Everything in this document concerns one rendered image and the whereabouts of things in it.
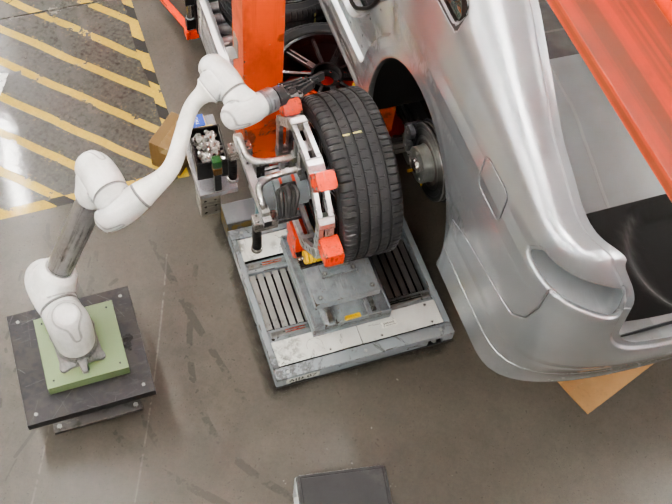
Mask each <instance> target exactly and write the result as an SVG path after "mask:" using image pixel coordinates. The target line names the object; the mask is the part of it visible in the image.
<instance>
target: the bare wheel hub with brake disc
mask: <svg viewBox="0 0 672 504"><path fill-rule="evenodd" d="M415 127H416V129H417V131H418V138H417V142H416V146H413V147H412V148H411V149H410V153H409V158H410V160H409V161H410V166H411V159H412V158H414V157H416V158H417V160H418V163H419V168H420V170H419V173H417V174H416V173H414V172H413V171H412V173H413V175H414V177H415V179H416V181H417V182H418V183H420V184H422V186H421V187H422V189H423V191H424V193H425V194H426V196H427V197H428V198H429V199H430V200H431V201H433V202H439V201H443V200H445V199H446V193H445V181H444V173H443V166H442V160H441V154H440V149H439V144H438V140H437V136H436V132H435V128H434V126H433V125H432V124H431V123H430V122H427V121H425V122H420V123H417V124H416V125H415Z"/></svg>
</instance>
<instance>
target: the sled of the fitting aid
mask: <svg viewBox="0 0 672 504"><path fill-rule="evenodd" d="M280 245H281V248H282V251H283V253H284V256H285V259H286V262H287V265H288V267H289V270H290V273H291V276H292V279H293V281H294V284H295V287H296V290H297V293H298V295H299V298H300V301H301V304H302V307H303V309H304V312H305V315H306V318H307V320H308V323H309V326H310V329H311V332H312V334H313V337H316V336H320V335H324V334H327V333H331V332H335V331H338V330H342V329H346V328H350V327H353V326H357V325H361V324H365V323H368V322H372V321H376V320H379V319H383V318H387V317H390V315H391V311H392V307H391V305H390V302H389V300H388V297H387V295H386V292H385V290H384V288H383V285H382V283H381V280H380V278H379V275H378V273H377V271H376V268H375V266H374V263H373V261H372V258H371V256H370V257H368V259H369V261H370V263H371V266H372V268H373V271H374V273H375V276H376V278H377V281H378V283H379V285H380V288H381V290H380V293H379V294H375V295H372V296H368V297H364V298H360V299H356V300H352V301H349V302H345V303H341V304H337V305H333V306H330V307H326V308H322V309H318V310H315V308H314V305H313V302H312V299H311V297H310V294H309V291H308V288H307V286H306V283H305V280H304V277H303V275H302V272H301V269H300V266H299V264H298V261H297V258H295V259H294V258H293V256H292V253H291V250H290V247H289V245H288V242H287V234H286V235H282V236H281V242H280Z"/></svg>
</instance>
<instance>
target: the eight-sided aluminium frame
mask: <svg viewBox="0 0 672 504"><path fill-rule="evenodd" d="M275 120H276V146H275V154H276V157H277V156H283V155H288V154H290V151H292V150H293V137H294V139H295V141H296V144H297V147H298V149H299V152H300V154H301V157H302V160H303V162H304V166H305V169H306V173H307V176H308V181H309V186H310V191H311V197H312V202H313V207H314V213H315V223H316V226H315V233H314V231H313V228H312V225H311V223H310V220H309V218H308V215H307V212H306V210H305V207H304V204H299V205H298V208H299V210H300V212H301V214H302V220H303V223H304V225H305V228H306V231H307V234H304V233H303V230H302V227H301V225H300V222H299V219H297V220H293V221H292V222H293V224H294V227H295V230H296V233H297V235H298V238H299V243H300V245H301V246H302V248H303V250H304V249H305V250H306V251H307V252H308V253H309V254H311V255H312V256H313V257H314V258H316V259H319V258H321V256H320V254H319V252H318V240H319V239H320V238H323V233H324V230H325V237H328V236H332V235H334V228H335V215H334V213H333V208H332V203H331V197H330V192H329V190H328V191H324V192H322V195H323V200H324V205H325V211H326V212H323V213H322V211H321V205H320V200H319V195H318V193H313V189H312V184H311V180H310V174H312V173H317V172H321V171H325V170H326V167H325V163H324V160H323V156H321V154H320V151H319V149H318V146H317V144H316V141H315V139H314V137H313V134H312V132H311V129H310V127H309V124H308V120H307V119H306V117H305V116H304V115H300V114H299V115H294V116H289V117H283V116H281V115H280V114H279V115H276V119H275ZM284 127H285V128H286V141H285V144H283V129H284ZM302 130H303V132H304V135H305V137H306V140H308V143H309V145H310V148H311V152H312V155H313V157H314V158H310V156H309V154H308V151H307V149H306V146H305V144H304V141H303V139H302V136H301V134H300V131H302ZM278 167H279V170H283V169H285V165H284V162H283V163H278Z"/></svg>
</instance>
